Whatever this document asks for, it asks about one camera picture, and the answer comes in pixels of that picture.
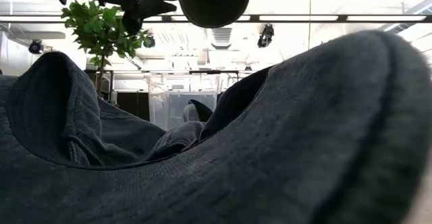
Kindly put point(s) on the clear plastic bin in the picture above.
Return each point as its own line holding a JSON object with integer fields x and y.
{"x": 168, "y": 109}

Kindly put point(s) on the black ceiling spotlight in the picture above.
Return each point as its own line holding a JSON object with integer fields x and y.
{"x": 265, "y": 35}
{"x": 35, "y": 47}
{"x": 150, "y": 42}

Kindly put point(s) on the black partition panel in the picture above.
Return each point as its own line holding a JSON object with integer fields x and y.
{"x": 135, "y": 104}

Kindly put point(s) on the green potted plant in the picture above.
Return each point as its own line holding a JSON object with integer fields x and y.
{"x": 98, "y": 28}

